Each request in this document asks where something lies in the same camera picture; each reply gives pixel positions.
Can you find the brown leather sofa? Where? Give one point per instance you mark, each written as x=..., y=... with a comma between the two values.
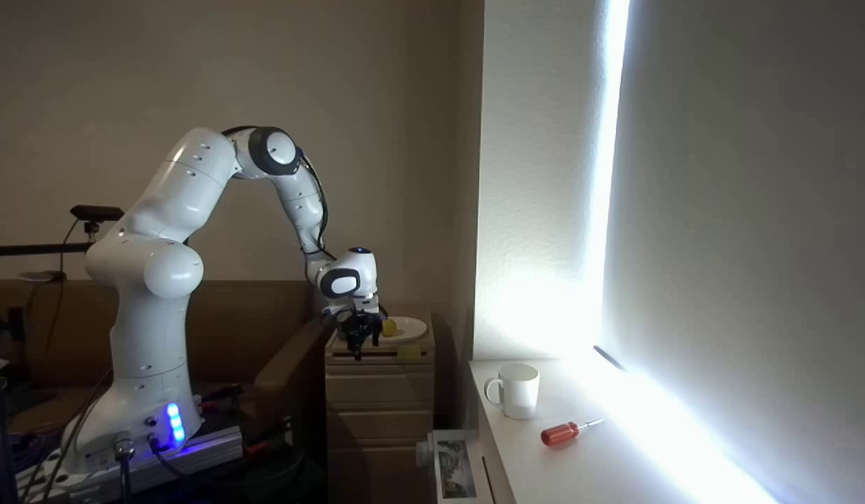
x=254, y=334

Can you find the white plate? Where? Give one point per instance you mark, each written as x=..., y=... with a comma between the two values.
x=411, y=328

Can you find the red handled screwdriver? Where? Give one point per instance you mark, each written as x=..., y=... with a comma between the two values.
x=566, y=433

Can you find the wooden drawer cabinet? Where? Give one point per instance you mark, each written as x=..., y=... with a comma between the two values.
x=377, y=409

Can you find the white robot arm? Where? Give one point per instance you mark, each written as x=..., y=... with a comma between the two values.
x=149, y=265

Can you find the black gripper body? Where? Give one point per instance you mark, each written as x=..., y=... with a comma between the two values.
x=356, y=328

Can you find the white mug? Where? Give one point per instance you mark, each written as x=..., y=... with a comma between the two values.
x=514, y=390

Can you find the yellow sponge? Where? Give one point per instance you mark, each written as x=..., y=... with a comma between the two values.
x=411, y=355

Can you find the black camera on stand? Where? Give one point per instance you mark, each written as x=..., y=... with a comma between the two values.
x=92, y=218

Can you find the yellow lemon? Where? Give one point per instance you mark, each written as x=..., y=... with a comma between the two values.
x=391, y=328

